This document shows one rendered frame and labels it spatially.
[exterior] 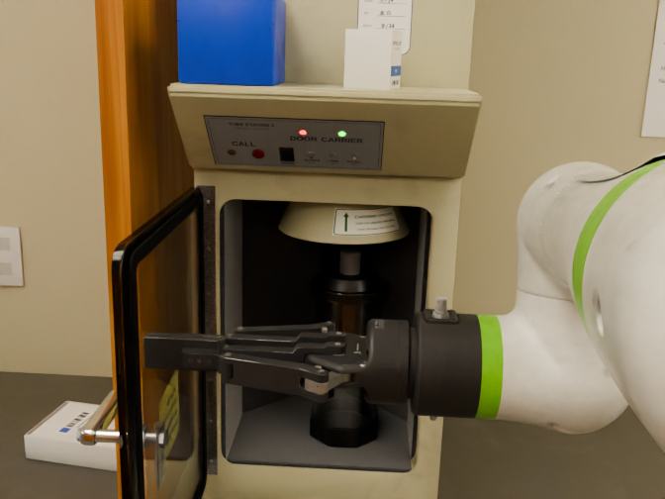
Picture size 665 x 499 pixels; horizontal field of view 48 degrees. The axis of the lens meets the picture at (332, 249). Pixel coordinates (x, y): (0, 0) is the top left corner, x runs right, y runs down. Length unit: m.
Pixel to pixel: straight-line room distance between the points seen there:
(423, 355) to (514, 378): 0.08
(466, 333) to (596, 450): 0.69
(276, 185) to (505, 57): 0.57
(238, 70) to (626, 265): 0.59
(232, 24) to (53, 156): 0.72
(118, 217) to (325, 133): 0.25
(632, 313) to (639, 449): 1.11
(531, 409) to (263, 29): 0.44
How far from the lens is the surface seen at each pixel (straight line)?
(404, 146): 0.83
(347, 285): 0.99
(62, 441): 1.21
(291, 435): 1.10
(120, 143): 0.85
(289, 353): 0.66
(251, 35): 0.79
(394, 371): 0.65
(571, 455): 1.29
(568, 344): 0.65
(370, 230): 0.94
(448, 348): 0.64
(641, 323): 0.24
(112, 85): 0.84
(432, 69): 0.89
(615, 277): 0.27
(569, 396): 0.66
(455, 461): 1.22
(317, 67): 0.89
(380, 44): 0.80
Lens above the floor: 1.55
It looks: 15 degrees down
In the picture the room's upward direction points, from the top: 2 degrees clockwise
